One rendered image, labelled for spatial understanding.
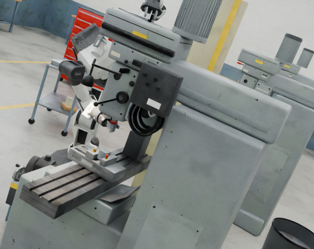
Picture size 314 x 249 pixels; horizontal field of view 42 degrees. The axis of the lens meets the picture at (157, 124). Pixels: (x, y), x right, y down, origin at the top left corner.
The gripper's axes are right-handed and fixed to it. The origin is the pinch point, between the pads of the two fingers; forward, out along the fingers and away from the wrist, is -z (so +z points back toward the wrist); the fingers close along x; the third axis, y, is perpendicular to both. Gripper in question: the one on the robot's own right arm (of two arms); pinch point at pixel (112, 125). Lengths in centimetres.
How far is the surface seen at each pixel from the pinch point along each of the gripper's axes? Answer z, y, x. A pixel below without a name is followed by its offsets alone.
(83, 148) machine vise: 16.2, 24.8, -1.9
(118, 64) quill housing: 1.5, -37.1, -10.8
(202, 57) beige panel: 75, -43, 156
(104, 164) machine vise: -7.4, 23.1, -2.1
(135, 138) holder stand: 16.7, 17.2, 42.2
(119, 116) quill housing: -9.6, -9.9, -6.9
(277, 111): -82, -50, 21
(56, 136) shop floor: 237, 128, 142
